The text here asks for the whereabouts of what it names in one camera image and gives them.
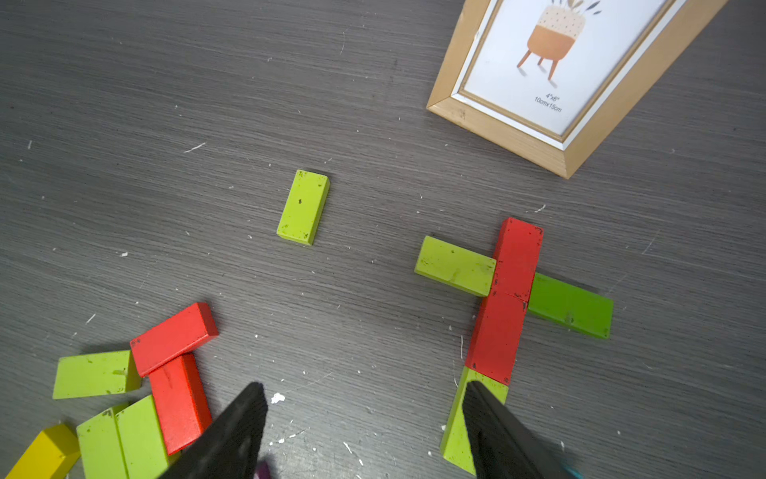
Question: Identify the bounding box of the dark green block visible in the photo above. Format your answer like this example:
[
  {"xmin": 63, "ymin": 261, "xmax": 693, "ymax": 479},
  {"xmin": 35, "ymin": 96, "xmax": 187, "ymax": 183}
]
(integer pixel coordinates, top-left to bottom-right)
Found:
[{"xmin": 528, "ymin": 273, "xmax": 614, "ymax": 339}]

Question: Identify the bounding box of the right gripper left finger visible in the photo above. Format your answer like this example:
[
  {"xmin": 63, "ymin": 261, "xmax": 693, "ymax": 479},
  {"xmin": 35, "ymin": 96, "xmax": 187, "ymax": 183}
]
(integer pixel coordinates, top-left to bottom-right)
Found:
[{"xmin": 161, "ymin": 382, "xmax": 267, "ymax": 479}]

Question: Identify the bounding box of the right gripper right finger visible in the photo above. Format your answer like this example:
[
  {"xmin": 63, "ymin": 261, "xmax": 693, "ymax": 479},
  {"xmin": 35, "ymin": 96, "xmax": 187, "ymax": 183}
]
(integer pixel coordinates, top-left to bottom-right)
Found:
[{"xmin": 463, "ymin": 381, "xmax": 572, "ymax": 479}]

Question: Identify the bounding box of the yellow block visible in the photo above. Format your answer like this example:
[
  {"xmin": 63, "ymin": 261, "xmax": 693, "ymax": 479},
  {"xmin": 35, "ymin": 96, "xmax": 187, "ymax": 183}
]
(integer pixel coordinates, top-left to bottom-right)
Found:
[{"xmin": 6, "ymin": 423, "xmax": 81, "ymax": 479}]

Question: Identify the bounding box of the lime block pair centre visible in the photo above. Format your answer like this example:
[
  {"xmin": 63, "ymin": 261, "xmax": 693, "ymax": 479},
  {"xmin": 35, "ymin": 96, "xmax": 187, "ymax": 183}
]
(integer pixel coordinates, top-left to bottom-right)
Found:
[{"xmin": 76, "ymin": 395, "xmax": 181, "ymax": 479}]

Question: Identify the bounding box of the wooden picture frame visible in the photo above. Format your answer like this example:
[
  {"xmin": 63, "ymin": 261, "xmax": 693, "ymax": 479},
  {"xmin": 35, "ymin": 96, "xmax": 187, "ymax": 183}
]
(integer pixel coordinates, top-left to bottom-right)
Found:
[{"xmin": 427, "ymin": 1, "xmax": 722, "ymax": 178}]

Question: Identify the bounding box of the purple block centre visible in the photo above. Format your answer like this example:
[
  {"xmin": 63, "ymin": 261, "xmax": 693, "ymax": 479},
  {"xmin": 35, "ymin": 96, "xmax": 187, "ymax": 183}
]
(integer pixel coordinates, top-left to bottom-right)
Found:
[{"xmin": 255, "ymin": 460, "xmax": 272, "ymax": 479}]

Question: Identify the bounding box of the red block pile middle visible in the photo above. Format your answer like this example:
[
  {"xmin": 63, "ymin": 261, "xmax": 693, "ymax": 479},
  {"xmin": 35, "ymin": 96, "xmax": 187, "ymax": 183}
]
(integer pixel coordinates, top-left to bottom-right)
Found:
[{"xmin": 149, "ymin": 352, "xmax": 213, "ymax": 455}]

